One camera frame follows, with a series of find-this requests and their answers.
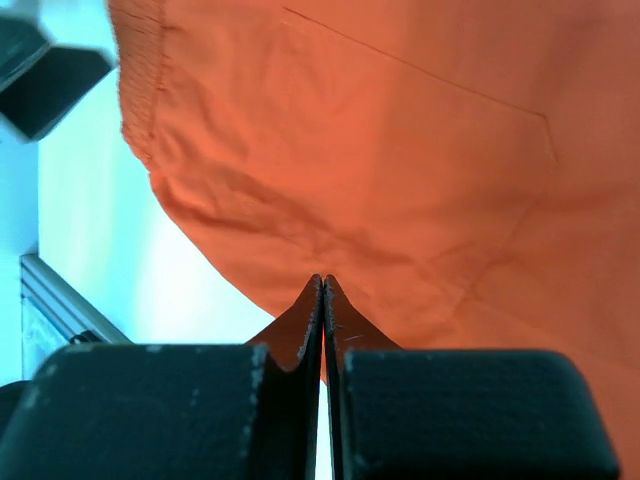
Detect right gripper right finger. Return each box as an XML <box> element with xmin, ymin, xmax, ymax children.
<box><xmin>324</xmin><ymin>276</ymin><xmax>620</xmax><ymax>479</ymax></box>

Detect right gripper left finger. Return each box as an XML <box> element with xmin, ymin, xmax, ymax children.
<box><xmin>1</xmin><ymin>276</ymin><xmax>321</xmax><ymax>479</ymax></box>

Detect orange shorts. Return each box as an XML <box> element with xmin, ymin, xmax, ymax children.
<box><xmin>109</xmin><ymin>1</ymin><xmax>639</xmax><ymax>479</ymax></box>

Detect aluminium mounting rail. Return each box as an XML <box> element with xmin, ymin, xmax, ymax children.
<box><xmin>20</xmin><ymin>254</ymin><xmax>129</xmax><ymax>379</ymax></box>

